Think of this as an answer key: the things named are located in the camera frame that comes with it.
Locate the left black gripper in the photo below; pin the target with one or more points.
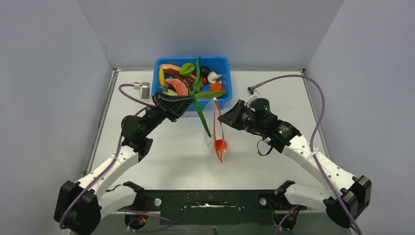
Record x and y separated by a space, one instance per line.
173 106

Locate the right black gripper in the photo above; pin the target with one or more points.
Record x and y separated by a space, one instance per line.
231 118

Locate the pink watermelon slice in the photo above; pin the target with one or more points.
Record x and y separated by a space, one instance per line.
178 86

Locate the long green bean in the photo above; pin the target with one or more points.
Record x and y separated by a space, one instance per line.
199 112

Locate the clear zip top bag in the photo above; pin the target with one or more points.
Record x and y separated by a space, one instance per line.
211 112

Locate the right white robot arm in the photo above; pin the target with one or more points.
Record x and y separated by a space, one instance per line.
345 195

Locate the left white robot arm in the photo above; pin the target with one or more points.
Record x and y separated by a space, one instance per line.
77 207

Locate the pale green cabbage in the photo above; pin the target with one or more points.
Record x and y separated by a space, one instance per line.
170 92

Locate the yellow banana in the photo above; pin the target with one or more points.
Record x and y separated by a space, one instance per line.
161 76

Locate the flat green leaf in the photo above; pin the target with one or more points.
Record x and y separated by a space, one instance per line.
210 94

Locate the orange carrot piece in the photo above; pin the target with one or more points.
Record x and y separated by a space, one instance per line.
215 87

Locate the blue plastic bin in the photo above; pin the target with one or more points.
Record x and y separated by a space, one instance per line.
219 64

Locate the upright green bean pod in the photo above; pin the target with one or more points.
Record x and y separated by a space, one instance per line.
198 79

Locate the black plum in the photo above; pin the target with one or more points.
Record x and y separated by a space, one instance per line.
204 71

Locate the white mushroom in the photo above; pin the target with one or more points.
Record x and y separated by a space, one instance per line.
212 77

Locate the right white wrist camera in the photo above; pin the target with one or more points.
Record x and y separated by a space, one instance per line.
253 95

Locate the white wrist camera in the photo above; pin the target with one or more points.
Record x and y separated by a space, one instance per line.
144 89
253 95

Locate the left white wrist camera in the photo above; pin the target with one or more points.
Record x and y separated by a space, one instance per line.
144 89

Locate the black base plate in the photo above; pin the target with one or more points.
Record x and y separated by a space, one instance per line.
213 207

